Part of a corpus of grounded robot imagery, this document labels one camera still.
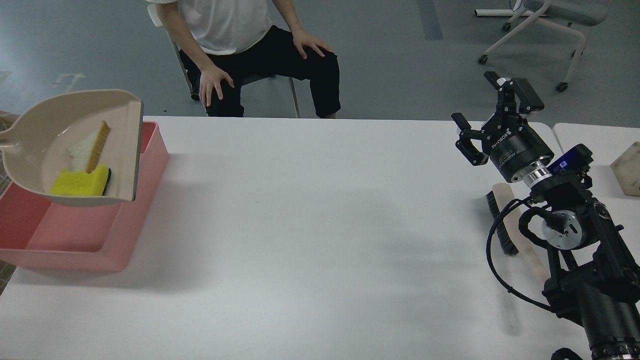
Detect white office chair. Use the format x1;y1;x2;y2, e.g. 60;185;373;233
477;0;613;92

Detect beige patterned cloth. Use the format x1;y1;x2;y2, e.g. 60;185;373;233
0;111;18;294

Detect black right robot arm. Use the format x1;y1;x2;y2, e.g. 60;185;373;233
451;71;640;360

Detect yellow green sponge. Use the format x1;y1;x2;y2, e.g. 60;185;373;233
48;163;112;197

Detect triangular bread slice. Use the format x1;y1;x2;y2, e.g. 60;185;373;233
66;121;111;174

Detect pink plastic bin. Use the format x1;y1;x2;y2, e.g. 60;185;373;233
0;121;169;272

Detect beige hand brush black bristles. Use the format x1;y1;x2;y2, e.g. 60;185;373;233
486;182;550;285

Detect seated person white shirt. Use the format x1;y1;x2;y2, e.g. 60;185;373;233
151;0;341;119

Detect beige stone block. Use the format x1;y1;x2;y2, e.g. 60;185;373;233
610;141;640;198

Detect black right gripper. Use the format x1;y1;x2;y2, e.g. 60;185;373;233
451;71;554;183

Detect beige plastic dustpan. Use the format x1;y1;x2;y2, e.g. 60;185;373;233
1;89;144;207

